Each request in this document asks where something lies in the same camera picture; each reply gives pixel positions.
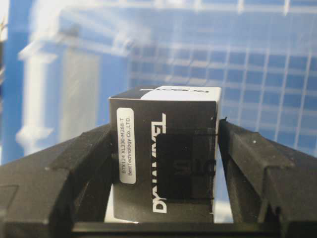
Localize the black white Dynamixel box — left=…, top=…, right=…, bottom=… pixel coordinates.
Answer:
left=109, top=86, right=221, bottom=223

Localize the clear plastic storage case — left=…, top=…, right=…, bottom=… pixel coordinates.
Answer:
left=7, top=0, right=317, bottom=224

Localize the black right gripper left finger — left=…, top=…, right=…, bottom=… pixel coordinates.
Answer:
left=0, top=124, right=113, bottom=238

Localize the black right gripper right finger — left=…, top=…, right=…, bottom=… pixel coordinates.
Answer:
left=218, top=119, right=317, bottom=238

